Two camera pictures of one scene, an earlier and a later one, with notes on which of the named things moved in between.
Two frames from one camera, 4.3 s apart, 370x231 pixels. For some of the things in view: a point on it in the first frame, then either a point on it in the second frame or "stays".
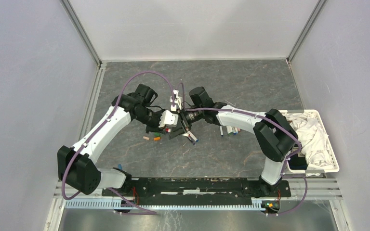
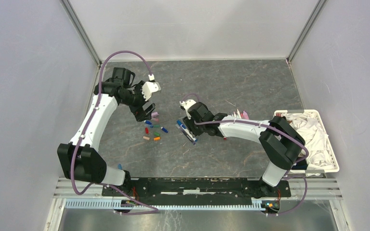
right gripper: x=180 y=127 -> x=188 y=122
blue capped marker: x=192 y=136 stays
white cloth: x=313 y=138 stays
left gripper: x=155 y=128 -> x=140 y=114
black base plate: x=192 y=191 stays
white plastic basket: x=316 y=154 stays
